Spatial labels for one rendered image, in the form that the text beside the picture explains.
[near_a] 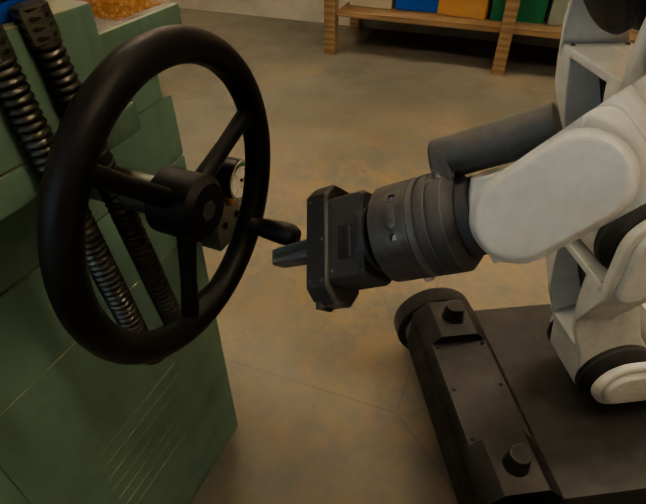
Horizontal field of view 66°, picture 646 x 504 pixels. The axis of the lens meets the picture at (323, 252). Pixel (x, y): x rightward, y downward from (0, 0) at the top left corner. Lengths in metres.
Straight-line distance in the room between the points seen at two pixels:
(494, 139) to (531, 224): 0.08
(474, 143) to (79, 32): 0.32
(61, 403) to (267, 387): 0.68
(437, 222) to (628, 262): 0.47
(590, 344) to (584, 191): 0.69
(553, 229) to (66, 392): 0.57
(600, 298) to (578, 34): 0.38
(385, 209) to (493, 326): 0.87
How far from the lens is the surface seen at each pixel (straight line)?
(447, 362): 1.13
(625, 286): 0.84
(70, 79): 0.44
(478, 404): 1.08
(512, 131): 0.40
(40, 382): 0.67
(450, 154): 0.41
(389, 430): 1.24
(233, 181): 0.75
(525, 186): 0.36
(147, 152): 0.69
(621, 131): 0.36
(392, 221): 0.41
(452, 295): 1.27
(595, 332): 1.00
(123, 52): 0.38
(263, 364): 1.35
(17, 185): 0.44
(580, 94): 0.79
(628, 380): 1.07
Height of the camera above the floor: 1.06
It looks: 40 degrees down
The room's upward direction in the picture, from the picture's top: straight up
